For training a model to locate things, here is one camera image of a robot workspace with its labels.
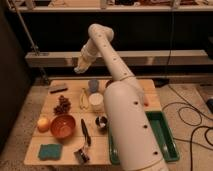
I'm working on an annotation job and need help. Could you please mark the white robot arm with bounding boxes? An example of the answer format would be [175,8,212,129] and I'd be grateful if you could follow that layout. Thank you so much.
[74,24,169,171]

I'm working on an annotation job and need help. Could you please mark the green plastic tray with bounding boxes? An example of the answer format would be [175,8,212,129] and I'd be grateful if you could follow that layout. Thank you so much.
[108,111,180,165]

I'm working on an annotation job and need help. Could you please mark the purple bowl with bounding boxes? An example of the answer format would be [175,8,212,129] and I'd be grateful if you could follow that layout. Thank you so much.
[105,80,113,88]

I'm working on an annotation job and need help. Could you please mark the blue-grey cup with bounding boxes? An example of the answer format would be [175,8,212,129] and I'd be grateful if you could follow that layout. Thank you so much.
[88,79,99,93]

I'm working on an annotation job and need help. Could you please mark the white cup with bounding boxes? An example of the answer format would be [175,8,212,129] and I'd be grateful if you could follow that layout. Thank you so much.
[89,93,104,112]

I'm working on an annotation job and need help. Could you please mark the small metal cup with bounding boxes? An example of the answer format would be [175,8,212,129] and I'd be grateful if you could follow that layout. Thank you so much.
[95,116,108,130]

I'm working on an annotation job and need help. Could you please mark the orange carrot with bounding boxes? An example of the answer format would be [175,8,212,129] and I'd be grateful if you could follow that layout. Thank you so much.
[143,97,149,106]

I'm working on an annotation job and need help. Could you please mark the pine cone cluster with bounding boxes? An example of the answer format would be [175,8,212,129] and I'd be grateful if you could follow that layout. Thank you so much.
[54,95,71,115]

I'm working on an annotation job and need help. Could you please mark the orange-red bowl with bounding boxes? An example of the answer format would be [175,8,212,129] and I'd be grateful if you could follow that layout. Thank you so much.
[50,115,76,139]

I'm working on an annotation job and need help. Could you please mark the wooden shelf beam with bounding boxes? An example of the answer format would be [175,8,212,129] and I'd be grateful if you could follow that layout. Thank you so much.
[25,50,213,68]

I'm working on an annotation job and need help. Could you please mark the orange fruit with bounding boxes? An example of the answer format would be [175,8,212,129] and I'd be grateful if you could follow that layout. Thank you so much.
[37,117,50,132]

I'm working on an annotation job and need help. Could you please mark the metal diagonal pole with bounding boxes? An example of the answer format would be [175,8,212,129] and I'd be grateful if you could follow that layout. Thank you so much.
[11,0,50,85]

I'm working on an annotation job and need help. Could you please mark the green sponge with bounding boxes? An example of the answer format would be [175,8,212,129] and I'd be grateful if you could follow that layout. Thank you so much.
[38,144,62,160]

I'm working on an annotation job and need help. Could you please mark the black handled brush tool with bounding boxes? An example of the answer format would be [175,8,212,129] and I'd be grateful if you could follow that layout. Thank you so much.
[81,119,91,146]

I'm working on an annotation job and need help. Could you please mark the black floor cables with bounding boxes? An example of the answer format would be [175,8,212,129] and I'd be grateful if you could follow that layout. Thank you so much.
[161,83,213,171]

